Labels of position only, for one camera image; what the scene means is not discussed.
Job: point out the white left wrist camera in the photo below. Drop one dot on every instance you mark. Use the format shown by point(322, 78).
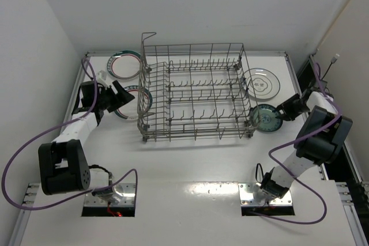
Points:
point(101, 79)

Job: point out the metal base plate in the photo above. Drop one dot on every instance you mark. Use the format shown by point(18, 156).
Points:
point(121, 195)
point(252, 196)

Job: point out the white plate teal line pattern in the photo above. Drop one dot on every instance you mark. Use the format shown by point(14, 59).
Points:
point(261, 84)

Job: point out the grey wire dish rack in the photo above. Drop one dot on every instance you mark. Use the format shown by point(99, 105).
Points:
point(194, 91)

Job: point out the blue floral teal plate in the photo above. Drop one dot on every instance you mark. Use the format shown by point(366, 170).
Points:
point(266, 118)

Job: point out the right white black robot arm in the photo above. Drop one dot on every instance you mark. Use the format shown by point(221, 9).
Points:
point(319, 141)

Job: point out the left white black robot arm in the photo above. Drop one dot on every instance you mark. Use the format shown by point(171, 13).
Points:
point(62, 162)

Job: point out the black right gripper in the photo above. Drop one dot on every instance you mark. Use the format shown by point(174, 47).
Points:
point(288, 110)

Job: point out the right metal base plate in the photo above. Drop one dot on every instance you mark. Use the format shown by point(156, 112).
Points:
point(252, 196)

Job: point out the green red rimmed plate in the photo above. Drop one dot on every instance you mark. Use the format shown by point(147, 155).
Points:
point(129, 111)
point(124, 65)

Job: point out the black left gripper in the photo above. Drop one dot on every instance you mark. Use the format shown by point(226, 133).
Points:
point(114, 99)

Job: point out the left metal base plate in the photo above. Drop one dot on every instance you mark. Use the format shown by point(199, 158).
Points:
point(121, 195)

